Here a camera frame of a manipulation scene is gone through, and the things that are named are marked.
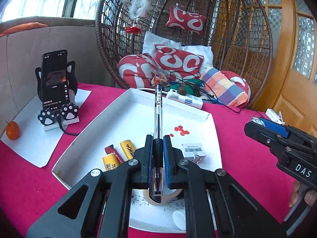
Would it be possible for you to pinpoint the silver binder clip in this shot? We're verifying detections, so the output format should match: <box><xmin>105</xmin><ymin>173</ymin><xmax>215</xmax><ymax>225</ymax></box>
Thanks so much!
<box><xmin>251</xmin><ymin>117</ymin><xmax>265</xmax><ymax>127</ymax></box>

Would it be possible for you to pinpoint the white pill bottle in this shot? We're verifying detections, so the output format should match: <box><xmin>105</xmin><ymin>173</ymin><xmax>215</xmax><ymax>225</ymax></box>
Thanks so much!
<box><xmin>173</xmin><ymin>209</ymin><xmax>186</xmax><ymax>231</ymax></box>

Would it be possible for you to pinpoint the brown tape roll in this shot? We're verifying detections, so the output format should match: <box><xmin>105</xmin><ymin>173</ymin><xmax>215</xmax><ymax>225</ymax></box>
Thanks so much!
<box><xmin>142</xmin><ymin>189</ymin><xmax>183</xmax><ymax>206</ymax></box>

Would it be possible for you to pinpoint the pink white small box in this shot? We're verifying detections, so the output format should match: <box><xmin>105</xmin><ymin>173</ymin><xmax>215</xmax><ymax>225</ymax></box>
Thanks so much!
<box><xmin>181</xmin><ymin>143</ymin><xmax>206</xmax><ymax>164</ymax></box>

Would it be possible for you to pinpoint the black pen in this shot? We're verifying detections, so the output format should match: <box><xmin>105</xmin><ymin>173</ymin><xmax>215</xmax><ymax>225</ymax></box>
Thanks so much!
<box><xmin>149</xmin><ymin>84</ymin><xmax>164</xmax><ymax>204</ymax></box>

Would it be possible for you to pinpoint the yellow lighter with black cap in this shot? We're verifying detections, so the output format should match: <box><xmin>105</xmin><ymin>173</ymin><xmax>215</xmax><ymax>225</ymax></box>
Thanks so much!
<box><xmin>102</xmin><ymin>153</ymin><xmax>119</xmax><ymax>171</ymax></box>

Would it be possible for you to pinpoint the person's right hand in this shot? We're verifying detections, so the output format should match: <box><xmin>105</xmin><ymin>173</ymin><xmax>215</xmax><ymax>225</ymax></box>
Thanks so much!
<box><xmin>288</xmin><ymin>180</ymin><xmax>317</xmax><ymax>208</ymax></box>

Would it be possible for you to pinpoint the white power bank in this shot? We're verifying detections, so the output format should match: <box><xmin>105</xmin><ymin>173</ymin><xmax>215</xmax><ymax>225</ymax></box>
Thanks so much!
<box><xmin>265</xmin><ymin>108</ymin><xmax>285</xmax><ymax>125</ymax></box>

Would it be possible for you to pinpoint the wooden door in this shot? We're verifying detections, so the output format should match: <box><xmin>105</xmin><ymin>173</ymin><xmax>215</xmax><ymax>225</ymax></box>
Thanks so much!
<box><xmin>253</xmin><ymin>0</ymin><xmax>316</xmax><ymax>136</ymax></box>

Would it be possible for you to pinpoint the magenta tablecloth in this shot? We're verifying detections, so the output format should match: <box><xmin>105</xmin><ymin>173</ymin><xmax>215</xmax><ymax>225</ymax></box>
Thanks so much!
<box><xmin>0</xmin><ymin>82</ymin><xmax>298</xmax><ymax>238</ymax></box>

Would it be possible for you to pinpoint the plaid cushion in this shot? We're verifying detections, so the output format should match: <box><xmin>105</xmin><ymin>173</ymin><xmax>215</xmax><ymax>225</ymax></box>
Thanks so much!
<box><xmin>200</xmin><ymin>67</ymin><xmax>248</xmax><ymax>107</ymax></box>

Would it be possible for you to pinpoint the red white round cushion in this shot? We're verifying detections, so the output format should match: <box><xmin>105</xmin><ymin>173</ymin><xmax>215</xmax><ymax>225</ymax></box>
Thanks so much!
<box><xmin>221</xmin><ymin>70</ymin><xmax>251</xmax><ymax>108</ymax></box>

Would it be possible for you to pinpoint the white cardboard tray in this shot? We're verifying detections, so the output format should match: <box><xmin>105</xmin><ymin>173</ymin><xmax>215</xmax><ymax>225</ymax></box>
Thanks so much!
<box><xmin>52</xmin><ymin>89</ymin><xmax>222</xmax><ymax>233</ymax></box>

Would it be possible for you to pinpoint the white power strip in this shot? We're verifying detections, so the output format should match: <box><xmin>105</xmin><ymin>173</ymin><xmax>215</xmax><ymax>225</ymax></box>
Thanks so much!
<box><xmin>166</xmin><ymin>89</ymin><xmax>203</xmax><ymax>109</ymax></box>

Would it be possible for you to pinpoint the white paper sheet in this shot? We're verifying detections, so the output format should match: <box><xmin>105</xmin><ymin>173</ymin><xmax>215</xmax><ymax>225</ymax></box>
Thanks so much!
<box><xmin>0</xmin><ymin>89</ymin><xmax>93</xmax><ymax>169</ymax></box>

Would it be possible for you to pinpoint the green cloth bag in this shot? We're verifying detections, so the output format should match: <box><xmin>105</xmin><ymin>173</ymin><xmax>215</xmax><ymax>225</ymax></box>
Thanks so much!
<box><xmin>170</xmin><ymin>79</ymin><xmax>204</xmax><ymax>97</ymax></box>

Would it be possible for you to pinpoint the black cat phone stand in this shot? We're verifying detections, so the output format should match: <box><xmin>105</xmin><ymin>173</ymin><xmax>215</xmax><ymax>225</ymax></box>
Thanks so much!
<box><xmin>35</xmin><ymin>60</ymin><xmax>79</xmax><ymax>126</ymax></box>

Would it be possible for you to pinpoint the wicker hanging egg chair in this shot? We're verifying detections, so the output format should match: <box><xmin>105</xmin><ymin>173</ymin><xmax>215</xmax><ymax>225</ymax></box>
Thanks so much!
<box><xmin>95</xmin><ymin>0</ymin><xmax>273</xmax><ymax>105</ymax></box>

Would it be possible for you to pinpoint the red white square cushion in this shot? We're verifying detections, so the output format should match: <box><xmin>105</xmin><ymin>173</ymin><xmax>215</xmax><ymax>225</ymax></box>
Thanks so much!
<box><xmin>154</xmin><ymin>45</ymin><xmax>204</xmax><ymax>80</ymax></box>

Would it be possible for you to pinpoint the small orange on paper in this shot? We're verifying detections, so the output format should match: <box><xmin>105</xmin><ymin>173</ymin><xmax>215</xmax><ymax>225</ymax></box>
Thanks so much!
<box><xmin>5</xmin><ymin>121</ymin><xmax>20</xmax><ymax>141</ymax></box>

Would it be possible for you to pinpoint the small red white headrest pillow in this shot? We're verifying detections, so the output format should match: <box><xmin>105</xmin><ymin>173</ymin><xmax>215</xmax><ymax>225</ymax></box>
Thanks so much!
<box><xmin>165</xmin><ymin>6</ymin><xmax>206</xmax><ymax>35</ymax></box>

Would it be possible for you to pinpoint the red white rolled cushion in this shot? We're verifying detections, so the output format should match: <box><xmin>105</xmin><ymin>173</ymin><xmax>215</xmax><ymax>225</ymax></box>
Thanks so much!
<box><xmin>117</xmin><ymin>53</ymin><xmax>158</xmax><ymax>88</ymax></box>

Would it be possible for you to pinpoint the black smartphone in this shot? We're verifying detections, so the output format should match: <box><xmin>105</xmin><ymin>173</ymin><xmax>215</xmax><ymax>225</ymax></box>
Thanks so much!
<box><xmin>41</xmin><ymin>49</ymin><xmax>70</xmax><ymax>111</ymax></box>

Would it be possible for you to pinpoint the orange cloth on ledge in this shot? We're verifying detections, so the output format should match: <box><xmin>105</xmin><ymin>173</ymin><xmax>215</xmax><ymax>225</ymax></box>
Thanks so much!
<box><xmin>0</xmin><ymin>22</ymin><xmax>48</xmax><ymax>37</ymax></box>

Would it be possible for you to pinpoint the black cable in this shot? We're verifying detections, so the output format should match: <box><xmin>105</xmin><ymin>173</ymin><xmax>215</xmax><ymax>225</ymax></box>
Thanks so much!
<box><xmin>168</xmin><ymin>70</ymin><xmax>263</xmax><ymax>118</ymax></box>

